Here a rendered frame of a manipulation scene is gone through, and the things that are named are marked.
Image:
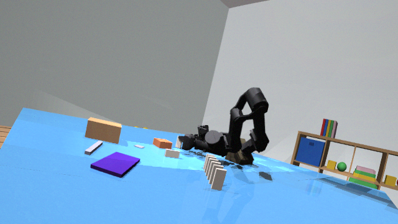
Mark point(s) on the orange block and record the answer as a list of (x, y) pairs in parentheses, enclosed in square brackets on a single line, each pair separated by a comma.
[(162, 143)]

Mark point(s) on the brown rectangular block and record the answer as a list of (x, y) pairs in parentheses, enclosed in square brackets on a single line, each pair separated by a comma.
[(103, 130)]

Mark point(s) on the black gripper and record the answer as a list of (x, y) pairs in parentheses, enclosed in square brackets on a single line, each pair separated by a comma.
[(190, 141)]

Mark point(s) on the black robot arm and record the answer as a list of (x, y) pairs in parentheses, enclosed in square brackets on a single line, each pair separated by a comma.
[(222, 143)]

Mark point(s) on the purple flat block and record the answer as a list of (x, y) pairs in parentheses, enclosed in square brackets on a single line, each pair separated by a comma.
[(116, 164)]

